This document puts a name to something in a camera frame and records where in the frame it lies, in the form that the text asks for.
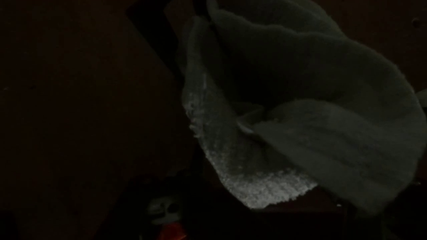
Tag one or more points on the white towel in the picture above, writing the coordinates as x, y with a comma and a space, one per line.
320, 115

